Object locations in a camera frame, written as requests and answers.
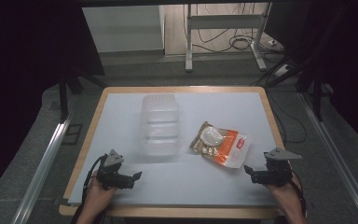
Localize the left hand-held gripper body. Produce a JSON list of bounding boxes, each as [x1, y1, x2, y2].
[[96, 148, 135, 190]]

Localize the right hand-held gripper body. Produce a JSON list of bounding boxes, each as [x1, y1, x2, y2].
[[251, 147, 303, 189]]

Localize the person's right hand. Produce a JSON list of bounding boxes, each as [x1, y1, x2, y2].
[[263, 174, 302, 214]]

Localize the person's left hand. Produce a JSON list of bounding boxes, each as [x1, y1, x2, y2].
[[83, 171, 118, 217]]

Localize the orange and clear snack packet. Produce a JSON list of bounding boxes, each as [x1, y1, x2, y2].
[[188, 120, 254, 170]]

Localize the white table mat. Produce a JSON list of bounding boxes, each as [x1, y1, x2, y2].
[[67, 91, 278, 207]]

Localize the black floor plate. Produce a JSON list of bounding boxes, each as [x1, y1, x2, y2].
[[62, 123, 84, 146]]

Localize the clear plastic container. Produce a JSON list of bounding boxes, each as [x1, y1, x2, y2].
[[140, 92, 181, 157]]

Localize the black stand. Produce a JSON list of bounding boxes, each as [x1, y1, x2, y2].
[[57, 69, 108, 123], [294, 60, 327, 122]]

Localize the white power strip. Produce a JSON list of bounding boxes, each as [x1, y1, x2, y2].
[[272, 63, 291, 78]]

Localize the white cabinet panel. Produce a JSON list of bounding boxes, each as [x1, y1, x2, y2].
[[81, 5, 166, 54]]

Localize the white metal stand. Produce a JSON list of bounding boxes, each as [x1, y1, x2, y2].
[[185, 2, 273, 73]]

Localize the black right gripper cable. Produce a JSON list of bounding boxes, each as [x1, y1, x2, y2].
[[290, 169, 308, 218]]

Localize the thin black floor cable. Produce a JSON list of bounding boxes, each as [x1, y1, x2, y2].
[[269, 95, 309, 145]]

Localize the aluminium rail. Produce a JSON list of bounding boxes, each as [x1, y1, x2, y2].
[[10, 113, 74, 224], [297, 91, 358, 224]]

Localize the black floor cables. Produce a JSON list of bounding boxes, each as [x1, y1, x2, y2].
[[192, 3, 288, 55]]

